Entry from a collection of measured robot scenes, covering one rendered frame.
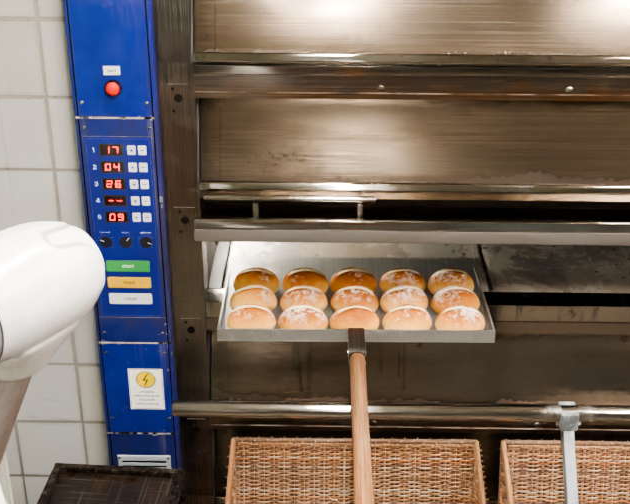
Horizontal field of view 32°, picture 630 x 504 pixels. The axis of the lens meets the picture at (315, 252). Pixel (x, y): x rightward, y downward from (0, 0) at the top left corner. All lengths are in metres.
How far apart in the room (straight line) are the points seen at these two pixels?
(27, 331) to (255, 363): 1.20
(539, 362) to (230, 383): 0.67
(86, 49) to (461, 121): 0.73
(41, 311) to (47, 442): 1.35
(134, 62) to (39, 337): 0.93
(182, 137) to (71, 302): 0.93
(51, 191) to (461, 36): 0.87
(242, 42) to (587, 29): 0.64
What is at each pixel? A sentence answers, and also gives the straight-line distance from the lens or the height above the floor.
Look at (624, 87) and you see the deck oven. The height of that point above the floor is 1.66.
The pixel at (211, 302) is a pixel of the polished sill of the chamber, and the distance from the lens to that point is 2.35.
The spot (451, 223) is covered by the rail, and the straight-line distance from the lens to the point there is 2.11.
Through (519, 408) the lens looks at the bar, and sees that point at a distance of 2.06.
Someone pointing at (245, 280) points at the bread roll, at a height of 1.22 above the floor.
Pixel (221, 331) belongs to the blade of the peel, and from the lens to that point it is 2.20.
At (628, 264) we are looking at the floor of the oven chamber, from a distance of 2.60.
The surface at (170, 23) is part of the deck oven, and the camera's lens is 2.13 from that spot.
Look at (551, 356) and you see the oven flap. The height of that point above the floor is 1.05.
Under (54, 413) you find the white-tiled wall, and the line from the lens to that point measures 2.57.
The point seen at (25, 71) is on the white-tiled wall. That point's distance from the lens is 2.22.
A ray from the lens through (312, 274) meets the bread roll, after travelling 2.34.
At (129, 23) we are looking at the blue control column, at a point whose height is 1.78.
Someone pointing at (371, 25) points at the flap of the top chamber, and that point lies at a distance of 2.11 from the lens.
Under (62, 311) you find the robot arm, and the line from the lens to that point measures 1.31.
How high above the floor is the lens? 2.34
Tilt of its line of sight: 27 degrees down
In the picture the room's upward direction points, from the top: straight up
